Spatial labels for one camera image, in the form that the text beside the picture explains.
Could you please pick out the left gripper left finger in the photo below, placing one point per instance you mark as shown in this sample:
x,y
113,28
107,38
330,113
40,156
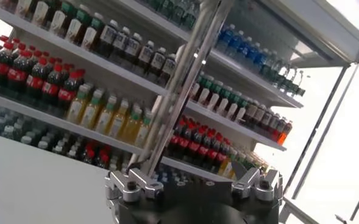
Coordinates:
x,y
136,185

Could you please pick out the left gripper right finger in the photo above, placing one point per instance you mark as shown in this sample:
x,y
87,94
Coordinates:
x,y
258,185

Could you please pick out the small cola bottle red label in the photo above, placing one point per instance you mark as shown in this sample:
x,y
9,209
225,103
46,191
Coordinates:
x,y
89,153
103,158

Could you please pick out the grey metal rack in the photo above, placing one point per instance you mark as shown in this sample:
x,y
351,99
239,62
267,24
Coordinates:
x,y
298,211

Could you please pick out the red drink bottle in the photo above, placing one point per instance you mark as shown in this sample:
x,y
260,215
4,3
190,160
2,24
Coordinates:
x,y
286,134

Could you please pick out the dark bottle grey label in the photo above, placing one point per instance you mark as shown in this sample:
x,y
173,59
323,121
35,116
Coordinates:
x,y
266,121
280,129
273,124

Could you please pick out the dark bottle beige label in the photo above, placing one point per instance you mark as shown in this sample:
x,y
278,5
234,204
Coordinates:
x,y
259,117
250,113

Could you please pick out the dark tea bottle green label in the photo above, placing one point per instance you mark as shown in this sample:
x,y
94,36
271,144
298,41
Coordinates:
x,y
89,38
240,112
74,30
204,95
232,108
40,13
58,22
194,90
213,100
222,104
23,7

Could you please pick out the clear water bottle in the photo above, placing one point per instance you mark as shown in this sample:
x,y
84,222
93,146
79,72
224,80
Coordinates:
x,y
278,73
269,65

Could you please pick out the grey metal drinks shelf unit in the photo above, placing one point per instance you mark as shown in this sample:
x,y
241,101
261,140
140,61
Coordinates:
x,y
304,27
106,71

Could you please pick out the dark bottle black white label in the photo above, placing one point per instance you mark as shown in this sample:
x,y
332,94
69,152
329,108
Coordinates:
x,y
132,48
107,36
120,42
158,62
145,56
168,67

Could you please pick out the blue water bottle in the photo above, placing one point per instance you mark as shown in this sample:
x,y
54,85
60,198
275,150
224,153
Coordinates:
x,y
253,54
245,48
226,36
261,59
235,42

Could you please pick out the dark frame pole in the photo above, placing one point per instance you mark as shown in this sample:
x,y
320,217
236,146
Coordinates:
x,y
319,123

